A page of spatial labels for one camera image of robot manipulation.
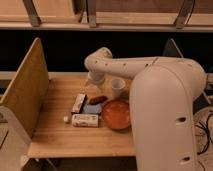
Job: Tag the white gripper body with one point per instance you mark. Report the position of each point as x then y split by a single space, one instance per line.
96 80

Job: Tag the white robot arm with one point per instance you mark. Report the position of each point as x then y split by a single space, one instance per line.
161 98

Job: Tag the dark red pepper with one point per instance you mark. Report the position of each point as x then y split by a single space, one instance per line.
97 100

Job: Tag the orange ceramic bowl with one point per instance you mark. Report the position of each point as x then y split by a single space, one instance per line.
116 114

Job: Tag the white paper cup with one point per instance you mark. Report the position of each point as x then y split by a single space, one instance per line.
117 87

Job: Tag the white red candy bar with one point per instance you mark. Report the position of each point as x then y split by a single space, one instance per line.
79 101

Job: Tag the blue cloth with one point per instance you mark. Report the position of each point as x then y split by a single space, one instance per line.
92 109

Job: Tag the white bottle lying down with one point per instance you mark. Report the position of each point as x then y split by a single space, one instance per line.
82 120

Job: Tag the wooden side panel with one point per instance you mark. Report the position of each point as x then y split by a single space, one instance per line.
23 98

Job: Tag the wooden shelf with brackets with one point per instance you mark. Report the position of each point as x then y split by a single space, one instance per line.
108 15

